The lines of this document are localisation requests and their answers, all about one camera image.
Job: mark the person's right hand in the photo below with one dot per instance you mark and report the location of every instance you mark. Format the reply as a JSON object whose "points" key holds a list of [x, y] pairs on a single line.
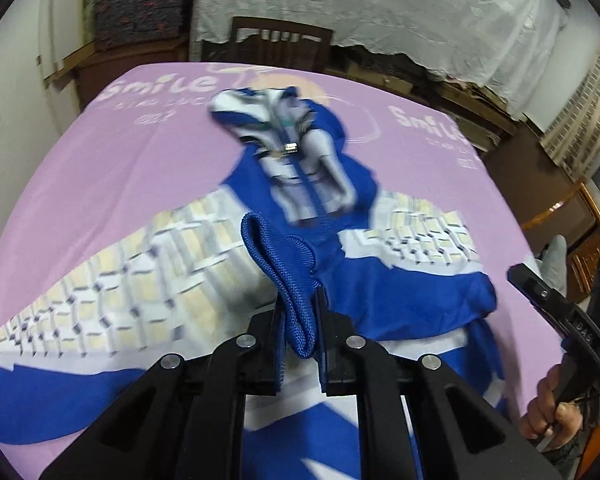
{"points": [[542, 410]]}

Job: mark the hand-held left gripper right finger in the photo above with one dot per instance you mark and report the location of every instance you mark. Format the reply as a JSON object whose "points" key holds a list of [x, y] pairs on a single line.
{"points": [[332, 355]]}

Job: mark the carved wooden furniture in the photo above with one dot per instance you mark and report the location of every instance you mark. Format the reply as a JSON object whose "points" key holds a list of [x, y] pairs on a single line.
{"points": [[587, 240]]}

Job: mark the white lace cloth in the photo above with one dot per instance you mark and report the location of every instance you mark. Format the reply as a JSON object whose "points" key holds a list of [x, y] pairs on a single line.
{"points": [[380, 5]]}

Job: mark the blue white red jacket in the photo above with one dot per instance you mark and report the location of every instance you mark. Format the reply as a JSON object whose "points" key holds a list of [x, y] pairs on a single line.
{"points": [[410, 285]]}

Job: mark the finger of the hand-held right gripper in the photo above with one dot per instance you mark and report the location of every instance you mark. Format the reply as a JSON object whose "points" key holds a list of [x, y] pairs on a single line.
{"points": [[532, 285]]}

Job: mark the pink printed bed sheet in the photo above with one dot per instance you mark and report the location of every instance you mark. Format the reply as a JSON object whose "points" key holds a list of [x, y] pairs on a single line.
{"points": [[130, 160]]}

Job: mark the dark wooden chair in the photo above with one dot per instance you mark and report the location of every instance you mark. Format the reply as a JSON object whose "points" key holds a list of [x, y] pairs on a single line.
{"points": [[280, 40]]}

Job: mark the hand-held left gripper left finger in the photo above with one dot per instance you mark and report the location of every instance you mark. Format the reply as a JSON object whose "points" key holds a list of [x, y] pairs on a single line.
{"points": [[261, 355]]}

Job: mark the dark patterned fabric stack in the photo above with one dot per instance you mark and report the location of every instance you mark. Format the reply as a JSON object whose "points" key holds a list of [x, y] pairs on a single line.
{"points": [[140, 5]]}

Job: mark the brown wooden cabinet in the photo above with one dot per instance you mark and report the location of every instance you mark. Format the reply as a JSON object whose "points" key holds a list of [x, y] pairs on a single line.
{"points": [[125, 72]]}

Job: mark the grey cloth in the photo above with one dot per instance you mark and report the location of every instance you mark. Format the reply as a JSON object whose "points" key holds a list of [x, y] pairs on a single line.
{"points": [[555, 262]]}

